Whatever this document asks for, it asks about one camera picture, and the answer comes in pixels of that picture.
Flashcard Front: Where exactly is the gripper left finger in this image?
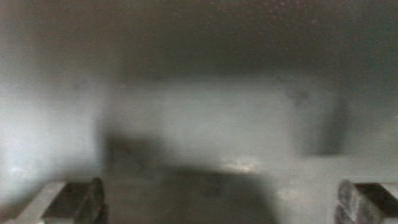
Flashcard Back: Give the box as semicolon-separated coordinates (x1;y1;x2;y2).
11;178;109;224

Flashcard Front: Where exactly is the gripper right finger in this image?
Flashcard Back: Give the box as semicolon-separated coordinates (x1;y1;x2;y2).
334;180;398;224

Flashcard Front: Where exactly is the white front drawer with tag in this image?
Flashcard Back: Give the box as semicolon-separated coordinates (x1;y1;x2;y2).
0;0;398;224

